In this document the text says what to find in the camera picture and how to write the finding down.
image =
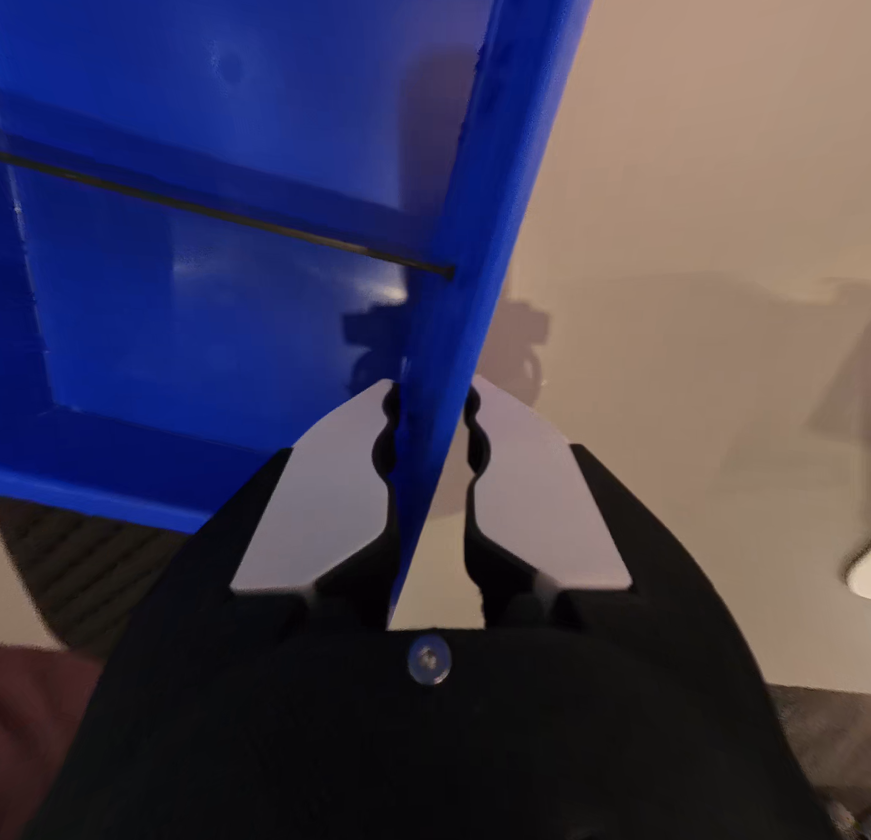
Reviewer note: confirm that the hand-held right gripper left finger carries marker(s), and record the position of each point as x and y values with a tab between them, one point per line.
320	499

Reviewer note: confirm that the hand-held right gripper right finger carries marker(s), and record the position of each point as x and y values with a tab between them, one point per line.
551	499

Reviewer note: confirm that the blue plastic parts bin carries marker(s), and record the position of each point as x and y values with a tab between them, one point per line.
204	322

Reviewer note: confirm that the dark bin divider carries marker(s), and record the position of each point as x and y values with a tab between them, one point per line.
224	215

